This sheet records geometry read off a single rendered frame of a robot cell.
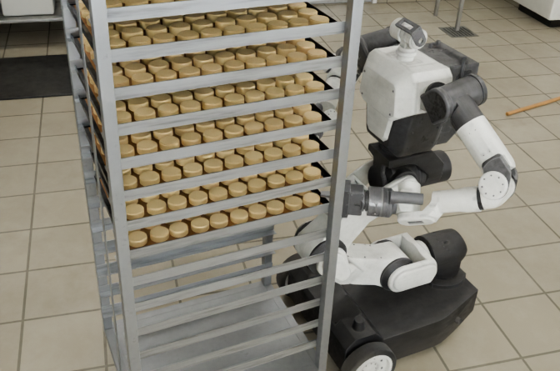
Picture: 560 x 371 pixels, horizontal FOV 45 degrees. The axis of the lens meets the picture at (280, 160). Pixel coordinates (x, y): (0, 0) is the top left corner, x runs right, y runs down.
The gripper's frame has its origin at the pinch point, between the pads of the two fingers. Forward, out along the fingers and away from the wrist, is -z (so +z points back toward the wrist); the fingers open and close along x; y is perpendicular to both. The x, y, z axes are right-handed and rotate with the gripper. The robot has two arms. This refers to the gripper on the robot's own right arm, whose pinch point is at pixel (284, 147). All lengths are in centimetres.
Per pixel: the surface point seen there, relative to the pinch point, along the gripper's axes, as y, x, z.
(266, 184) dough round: 16.3, 8.4, -33.0
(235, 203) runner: 16.0, 9.2, -46.5
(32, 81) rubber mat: -256, -76, 82
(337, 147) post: 32.3, 21.3, -22.7
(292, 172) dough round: 20.4, 10.4, -25.9
